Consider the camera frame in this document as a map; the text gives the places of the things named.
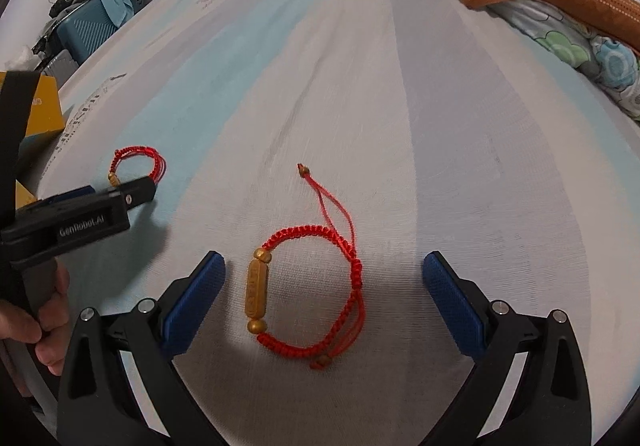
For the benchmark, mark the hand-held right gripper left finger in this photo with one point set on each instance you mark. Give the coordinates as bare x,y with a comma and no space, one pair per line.
195,306

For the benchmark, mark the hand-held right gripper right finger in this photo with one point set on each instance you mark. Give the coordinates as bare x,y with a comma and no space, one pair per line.
455,306

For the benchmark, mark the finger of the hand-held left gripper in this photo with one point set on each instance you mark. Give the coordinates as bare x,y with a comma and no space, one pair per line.
70,193
140,191

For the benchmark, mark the person's left hand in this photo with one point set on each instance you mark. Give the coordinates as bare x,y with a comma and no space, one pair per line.
50,341

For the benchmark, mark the black clutter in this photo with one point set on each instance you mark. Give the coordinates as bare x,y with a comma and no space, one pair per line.
44,42

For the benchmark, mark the teal suitcase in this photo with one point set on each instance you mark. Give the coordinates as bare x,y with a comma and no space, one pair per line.
82,33

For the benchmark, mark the striped mattress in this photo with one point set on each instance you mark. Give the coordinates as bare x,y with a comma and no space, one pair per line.
400,126

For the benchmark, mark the teal cloth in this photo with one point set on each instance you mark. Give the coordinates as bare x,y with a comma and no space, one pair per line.
115,1

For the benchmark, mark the floral quilt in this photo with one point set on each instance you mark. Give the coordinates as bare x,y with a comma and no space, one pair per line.
565,41

